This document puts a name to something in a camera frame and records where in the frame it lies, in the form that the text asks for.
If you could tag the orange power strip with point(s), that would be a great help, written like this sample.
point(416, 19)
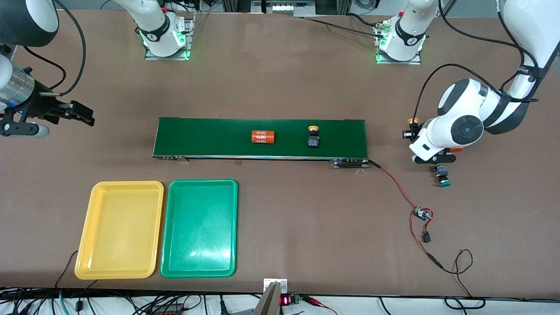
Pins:
point(168, 311)

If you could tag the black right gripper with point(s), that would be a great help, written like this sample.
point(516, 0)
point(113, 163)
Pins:
point(40, 106)

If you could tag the red clip lead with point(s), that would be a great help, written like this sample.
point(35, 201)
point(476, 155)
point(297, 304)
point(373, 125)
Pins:
point(317, 302)

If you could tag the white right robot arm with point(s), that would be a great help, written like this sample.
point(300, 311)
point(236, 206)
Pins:
point(157, 26)

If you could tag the small black plug connector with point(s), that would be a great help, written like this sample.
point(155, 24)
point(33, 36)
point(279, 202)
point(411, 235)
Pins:
point(426, 237)

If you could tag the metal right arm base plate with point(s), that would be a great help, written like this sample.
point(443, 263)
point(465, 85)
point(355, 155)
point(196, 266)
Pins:
point(166, 57)

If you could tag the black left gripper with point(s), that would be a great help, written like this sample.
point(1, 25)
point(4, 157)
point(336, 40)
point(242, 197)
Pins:
point(412, 132)

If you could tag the small green circuit board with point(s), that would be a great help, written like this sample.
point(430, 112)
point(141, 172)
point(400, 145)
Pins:
point(422, 214)

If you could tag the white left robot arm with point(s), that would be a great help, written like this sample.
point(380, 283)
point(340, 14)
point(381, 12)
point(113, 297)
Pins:
point(529, 26)

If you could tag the red digit display module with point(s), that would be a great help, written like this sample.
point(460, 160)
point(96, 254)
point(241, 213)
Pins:
point(285, 300)

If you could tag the green plastic tray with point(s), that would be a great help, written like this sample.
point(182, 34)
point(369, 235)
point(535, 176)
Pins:
point(199, 227)

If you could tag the green conveyor belt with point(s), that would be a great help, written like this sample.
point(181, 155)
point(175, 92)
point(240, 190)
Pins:
point(210, 138)

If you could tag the green push button switch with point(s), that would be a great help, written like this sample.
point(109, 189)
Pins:
point(441, 170)

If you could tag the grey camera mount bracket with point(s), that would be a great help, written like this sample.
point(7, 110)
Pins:
point(269, 302)

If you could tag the grey control box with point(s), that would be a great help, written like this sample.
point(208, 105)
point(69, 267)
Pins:
point(282, 6)

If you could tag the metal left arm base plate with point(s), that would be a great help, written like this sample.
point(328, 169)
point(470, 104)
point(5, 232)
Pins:
point(398, 62)

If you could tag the yellow plastic tray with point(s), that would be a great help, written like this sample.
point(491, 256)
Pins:
point(118, 229)

